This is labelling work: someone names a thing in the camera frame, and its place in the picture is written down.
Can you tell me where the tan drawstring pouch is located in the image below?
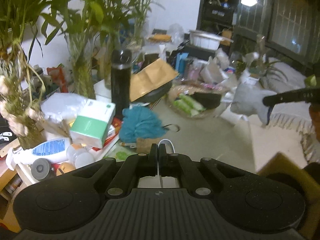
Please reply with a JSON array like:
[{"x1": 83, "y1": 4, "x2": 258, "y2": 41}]
[{"x1": 136, "y1": 138, "x2": 161, "y2": 154}]

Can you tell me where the blue mesh bath loofah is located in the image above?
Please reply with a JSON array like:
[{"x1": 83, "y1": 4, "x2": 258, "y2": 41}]
[{"x1": 119, "y1": 106, "x2": 180, "y2": 143}]

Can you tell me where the green wet wipes pack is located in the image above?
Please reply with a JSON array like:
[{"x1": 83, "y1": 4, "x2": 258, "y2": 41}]
[{"x1": 103, "y1": 142, "x2": 137, "y2": 162}]

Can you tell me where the white round jar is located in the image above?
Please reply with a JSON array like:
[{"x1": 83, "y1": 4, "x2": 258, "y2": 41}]
[{"x1": 74, "y1": 148, "x2": 95, "y2": 169}]

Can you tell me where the potted green plant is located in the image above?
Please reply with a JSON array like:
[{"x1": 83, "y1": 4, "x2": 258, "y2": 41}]
[{"x1": 239, "y1": 52, "x2": 281, "y2": 86}]

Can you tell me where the green wipe packet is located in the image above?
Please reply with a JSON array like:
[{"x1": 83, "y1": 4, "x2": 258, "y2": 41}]
[{"x1": 178, "y1": 93, "x2": 206, "y2": 112}]

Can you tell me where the green white tissue box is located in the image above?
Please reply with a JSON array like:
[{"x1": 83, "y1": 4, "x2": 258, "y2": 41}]
[{"x1": 70, "y1": 99, "x2": 116, "y2": 149}]

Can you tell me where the black sponge block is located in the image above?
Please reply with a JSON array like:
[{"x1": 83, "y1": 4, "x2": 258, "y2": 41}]
[{"x1": 191, "y1": 92, "x2": 222, "y2": 109}]

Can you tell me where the black zip case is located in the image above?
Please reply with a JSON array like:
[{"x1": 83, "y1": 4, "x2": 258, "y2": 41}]
[{"x1": 134, "y1": 81, "x2": 172, "y2": 103}]

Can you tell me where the orange toy with carabiner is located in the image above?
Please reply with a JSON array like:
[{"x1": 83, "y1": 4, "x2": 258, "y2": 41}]
[{"x1": 56, "y1": 163, "x2": 75, "y2": 176}]

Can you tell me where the cardboard box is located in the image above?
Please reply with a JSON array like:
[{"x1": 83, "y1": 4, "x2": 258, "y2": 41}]
[{"x1": 258, "y1": 152, "x2": 319, "y2": 239}]

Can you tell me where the white blue lotion bottle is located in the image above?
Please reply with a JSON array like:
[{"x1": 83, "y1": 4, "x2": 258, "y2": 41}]
[{"x1": 5, "y1": 138, "x2": 71, "y2": 169}]

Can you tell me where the brown paper envelope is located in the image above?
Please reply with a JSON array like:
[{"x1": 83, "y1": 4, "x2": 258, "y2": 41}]
[{"x1": 130, "y1": 59, "x2": 178, "y2": 102}]

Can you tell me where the black thermos bottle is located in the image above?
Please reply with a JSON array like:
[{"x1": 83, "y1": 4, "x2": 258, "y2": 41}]
[{"x1": 111, "y1": 49, "x2": 132, "y2": 120}]

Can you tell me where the white tray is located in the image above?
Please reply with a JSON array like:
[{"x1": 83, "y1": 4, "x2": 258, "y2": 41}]
[{"x1": 5, "y1": 134, "x2": 119, "y2": 171}]

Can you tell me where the white plastic tub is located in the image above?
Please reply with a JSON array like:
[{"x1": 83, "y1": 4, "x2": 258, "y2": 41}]
[{"x1": 189, "y1": 30, "x2": 234, "y2": 51}]

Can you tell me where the black storage shelf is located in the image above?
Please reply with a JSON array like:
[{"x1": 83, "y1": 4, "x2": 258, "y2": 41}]
[{"x1": 196, "y1": 0, "x2": 240, "y2": 34}]

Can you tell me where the glass vase with bamboo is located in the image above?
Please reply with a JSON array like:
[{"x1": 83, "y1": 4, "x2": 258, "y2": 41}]
[{"x1": 0, "y1": 0, "x2": 51, "y2": 151}]

